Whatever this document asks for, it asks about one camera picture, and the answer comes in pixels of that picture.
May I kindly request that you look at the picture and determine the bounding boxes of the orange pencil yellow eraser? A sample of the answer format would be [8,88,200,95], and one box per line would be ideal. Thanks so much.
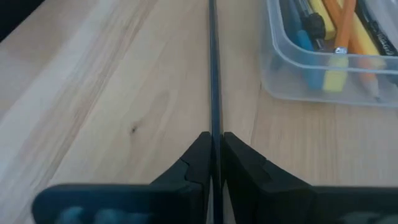
[322,0,358,93]

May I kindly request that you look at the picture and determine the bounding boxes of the orange pencil red eraser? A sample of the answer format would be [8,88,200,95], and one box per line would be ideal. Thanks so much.
[323,0,382,102]

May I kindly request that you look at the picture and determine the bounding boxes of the black ballpoint pen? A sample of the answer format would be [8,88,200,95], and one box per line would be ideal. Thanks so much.
[294,0,328,51]

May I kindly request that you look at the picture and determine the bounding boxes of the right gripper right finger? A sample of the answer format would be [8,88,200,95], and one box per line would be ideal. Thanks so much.
[221,131,398,224]

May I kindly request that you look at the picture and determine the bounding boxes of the clear plastic supply box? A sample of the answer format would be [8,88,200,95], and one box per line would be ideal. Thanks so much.
[260,0,398,108]

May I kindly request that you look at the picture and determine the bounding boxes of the blue ballpoint pen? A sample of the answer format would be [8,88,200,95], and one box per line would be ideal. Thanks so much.
[287,0,326,91]

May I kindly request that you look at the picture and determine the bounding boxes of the dark grey striped pencil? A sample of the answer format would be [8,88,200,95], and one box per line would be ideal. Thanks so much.
[207,0,225,224]

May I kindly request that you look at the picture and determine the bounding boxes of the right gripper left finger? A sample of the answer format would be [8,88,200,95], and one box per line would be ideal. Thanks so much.
[32,131,213,224]

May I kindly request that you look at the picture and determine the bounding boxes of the yellow highlighter with black print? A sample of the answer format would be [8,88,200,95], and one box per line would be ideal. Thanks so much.
[337,0,387,70]

